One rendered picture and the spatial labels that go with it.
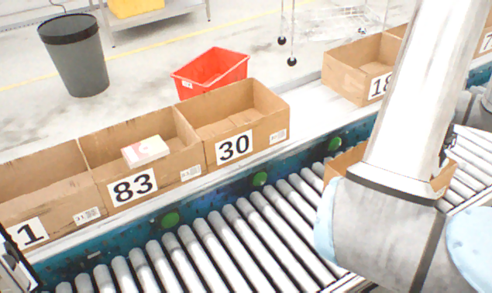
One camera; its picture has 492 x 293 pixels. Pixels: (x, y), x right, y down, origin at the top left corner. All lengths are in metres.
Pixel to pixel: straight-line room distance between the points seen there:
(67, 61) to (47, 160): 2.28
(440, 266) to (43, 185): 1.41
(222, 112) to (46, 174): 0.76
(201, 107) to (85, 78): 2.31
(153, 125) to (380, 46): 1.27
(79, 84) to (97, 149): 2.34
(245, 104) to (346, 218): 1.23
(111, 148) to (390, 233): 1.24
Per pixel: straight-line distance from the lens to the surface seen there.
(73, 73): 3.89
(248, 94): 1.81
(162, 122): 1.67
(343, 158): 1.59
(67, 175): 1.69
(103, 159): 1.68
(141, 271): 1.47
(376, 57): 2.29
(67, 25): 4.20
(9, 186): 1.68
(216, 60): 3.94
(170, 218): 1.48
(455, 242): 0.65
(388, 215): 0.65
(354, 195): 0.67
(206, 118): 1.76
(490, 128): 1.19
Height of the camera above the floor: 1.93
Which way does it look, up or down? 40 degrees down
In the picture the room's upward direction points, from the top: 4 degrees counter-clockwise
